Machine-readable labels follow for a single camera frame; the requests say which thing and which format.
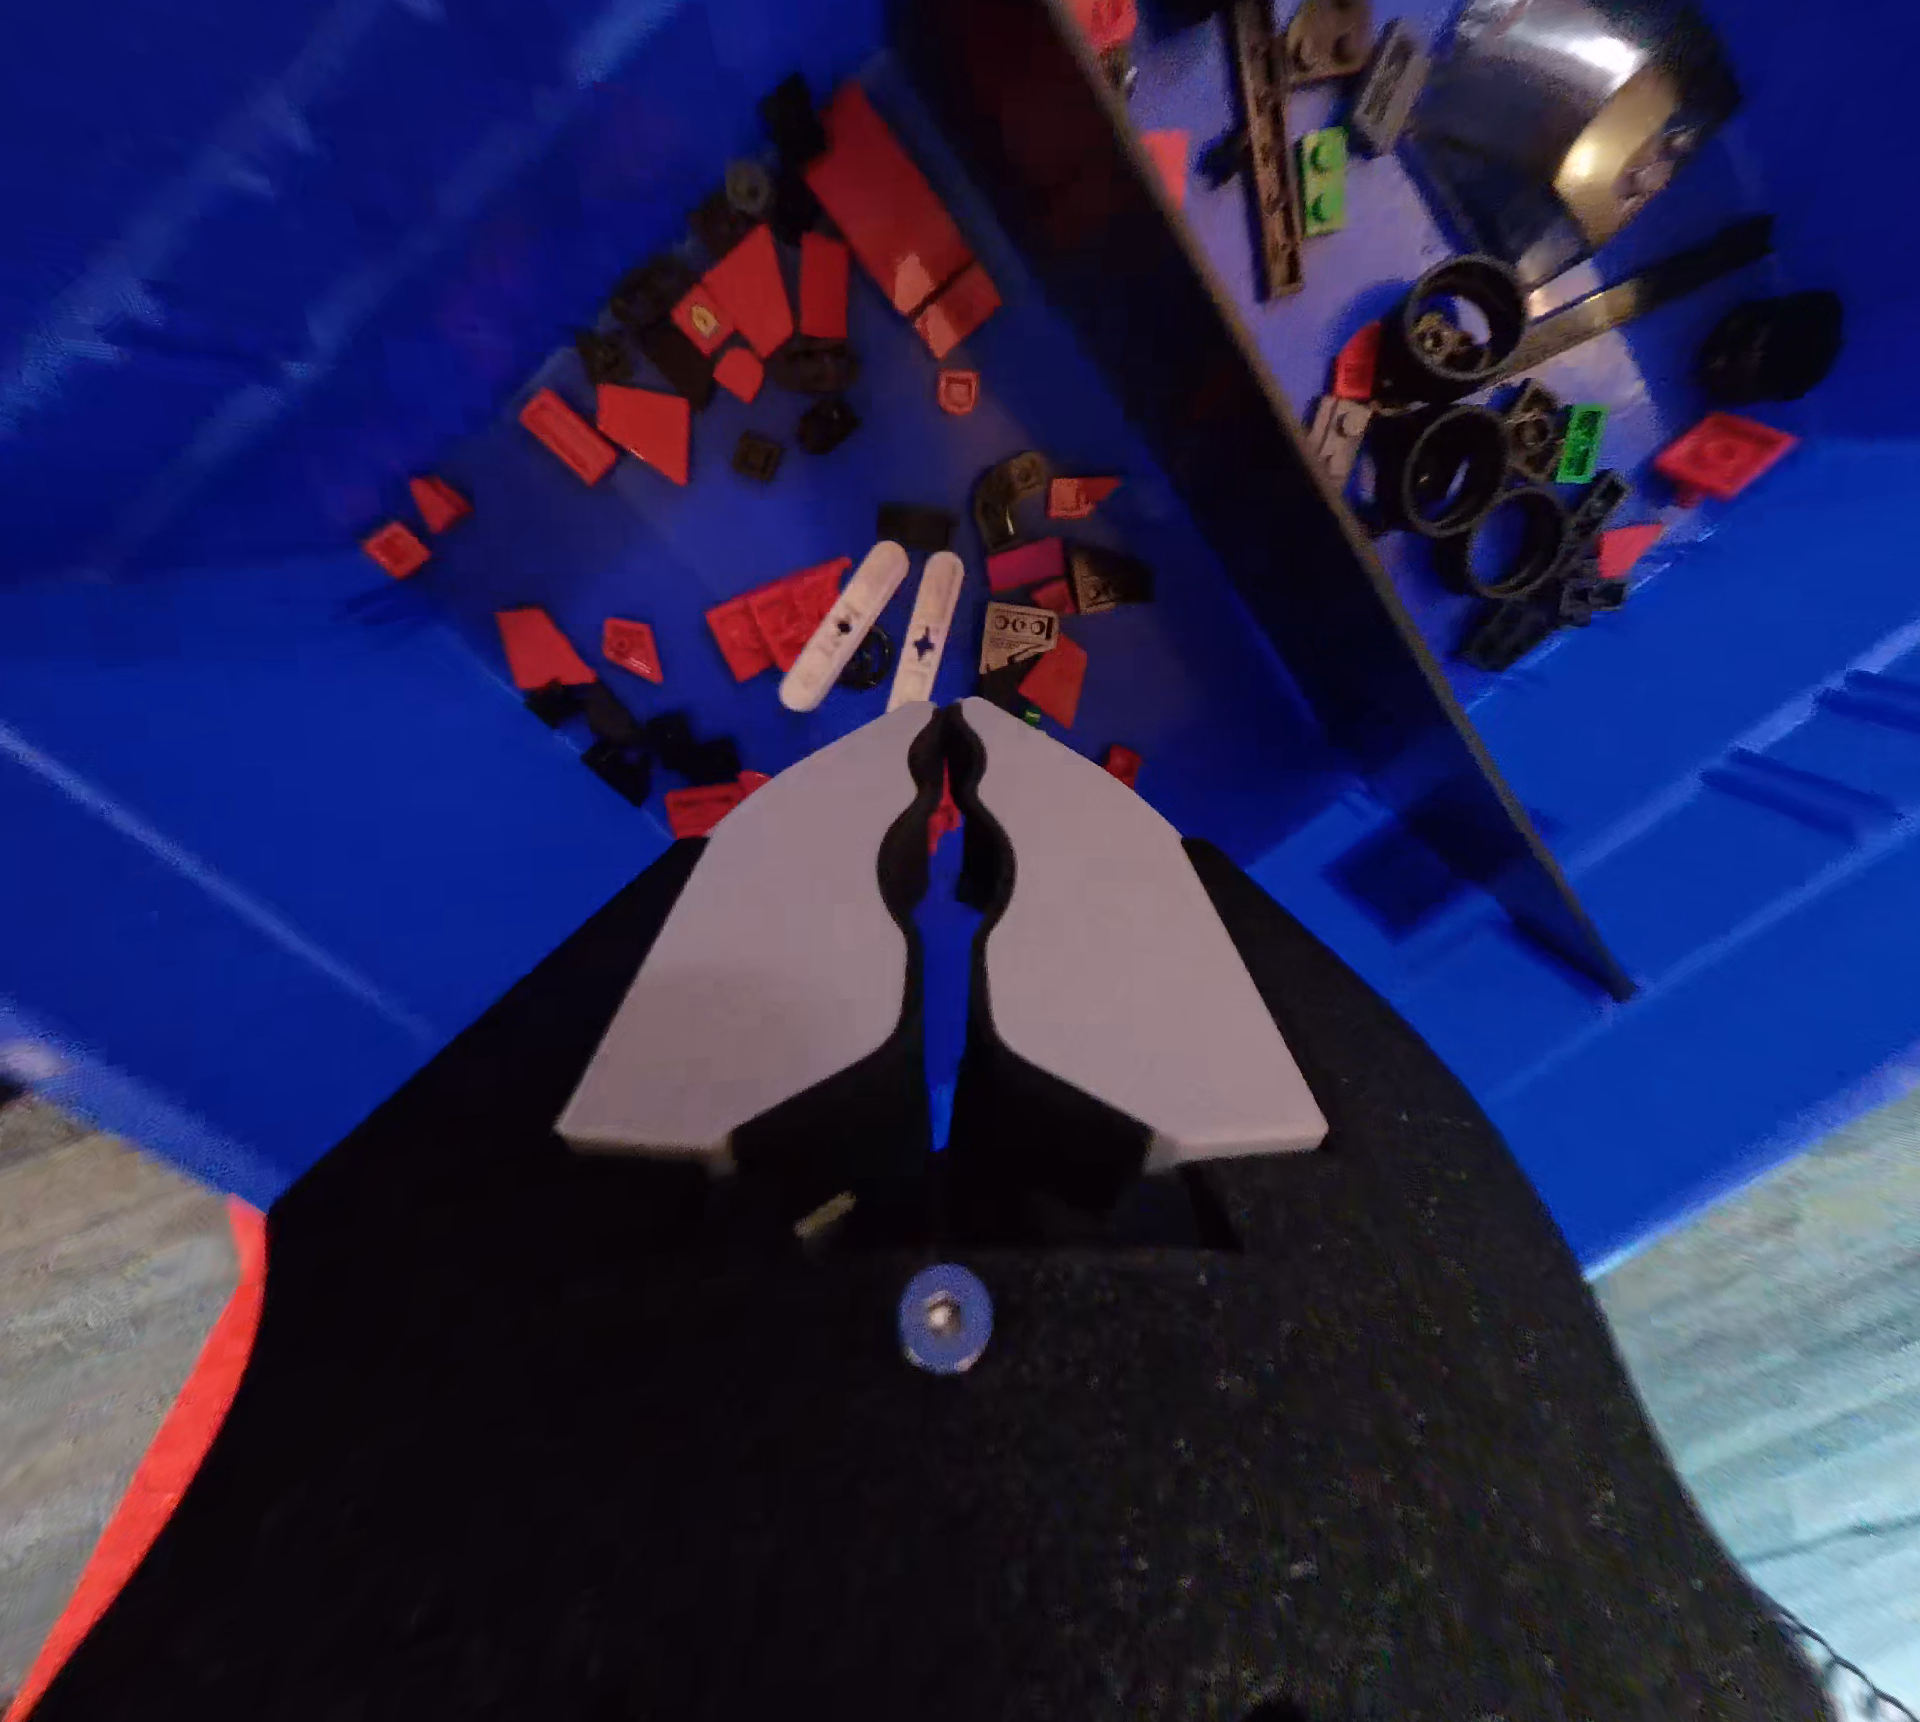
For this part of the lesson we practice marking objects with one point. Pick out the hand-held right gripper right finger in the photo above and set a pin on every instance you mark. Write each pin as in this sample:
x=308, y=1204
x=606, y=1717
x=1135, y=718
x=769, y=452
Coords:
x=1141, y=973

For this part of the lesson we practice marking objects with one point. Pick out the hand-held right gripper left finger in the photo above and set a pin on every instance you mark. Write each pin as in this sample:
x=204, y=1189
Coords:
x=765, y=973

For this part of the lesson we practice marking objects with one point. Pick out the pile of red black bricks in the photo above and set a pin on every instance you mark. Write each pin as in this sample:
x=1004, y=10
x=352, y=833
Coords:
x=884, y=201

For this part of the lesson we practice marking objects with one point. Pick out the blue plastic bin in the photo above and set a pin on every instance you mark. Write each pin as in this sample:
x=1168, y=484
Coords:
x=300, y=176

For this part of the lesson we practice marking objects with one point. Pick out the white long rounded plate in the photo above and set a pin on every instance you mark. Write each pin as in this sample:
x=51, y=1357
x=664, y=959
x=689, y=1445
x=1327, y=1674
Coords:
x=841, y=626
x=926, y=626

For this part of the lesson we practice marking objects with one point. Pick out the black toy tire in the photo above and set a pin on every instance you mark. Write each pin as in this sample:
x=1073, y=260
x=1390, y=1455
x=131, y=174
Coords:
x=1419, y=305
x=1419, y=462
x=1478, y=552

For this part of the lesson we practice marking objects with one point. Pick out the dark blue bin divider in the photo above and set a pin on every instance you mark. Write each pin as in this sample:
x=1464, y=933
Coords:
x=1141, y=296

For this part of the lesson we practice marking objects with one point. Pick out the green small brick plate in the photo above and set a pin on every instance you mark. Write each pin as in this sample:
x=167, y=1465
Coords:
x=1580, y=444
x=1323, y=185

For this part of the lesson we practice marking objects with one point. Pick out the red flat object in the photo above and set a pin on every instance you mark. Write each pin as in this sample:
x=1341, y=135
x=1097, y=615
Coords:
x=150, y=1483

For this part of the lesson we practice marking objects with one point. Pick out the black long studded plate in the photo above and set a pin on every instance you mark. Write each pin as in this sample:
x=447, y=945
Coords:
x=1269, y=147

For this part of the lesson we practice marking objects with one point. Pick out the black long smooth tile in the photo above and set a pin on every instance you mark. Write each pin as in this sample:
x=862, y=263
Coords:
x=1651, y=290

